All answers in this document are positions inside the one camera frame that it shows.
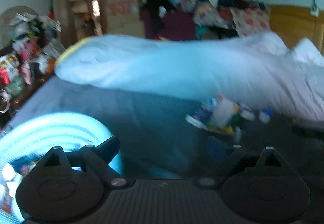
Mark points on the pile of clothes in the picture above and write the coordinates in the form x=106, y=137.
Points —
x=179, y=20

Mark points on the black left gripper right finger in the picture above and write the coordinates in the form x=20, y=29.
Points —
x=232, y=160

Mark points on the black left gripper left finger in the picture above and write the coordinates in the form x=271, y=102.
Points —
x=87, y=168

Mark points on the cardboard box stack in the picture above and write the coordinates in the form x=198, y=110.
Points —
x=122, y=17

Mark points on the cluttered side shelf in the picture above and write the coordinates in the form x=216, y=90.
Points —
x=29, y=50

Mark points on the floral wet wipes pack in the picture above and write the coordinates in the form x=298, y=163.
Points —
x=225, y=116

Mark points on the red patterned pillow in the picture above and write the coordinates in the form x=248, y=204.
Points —
x=250, y=21

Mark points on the white duvet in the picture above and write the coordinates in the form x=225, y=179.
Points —
x=258, y=70

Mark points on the wooden headboard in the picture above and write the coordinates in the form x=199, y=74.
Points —
x=292, y=23

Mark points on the blue white tissue pack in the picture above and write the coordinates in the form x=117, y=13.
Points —
x=200, y=117

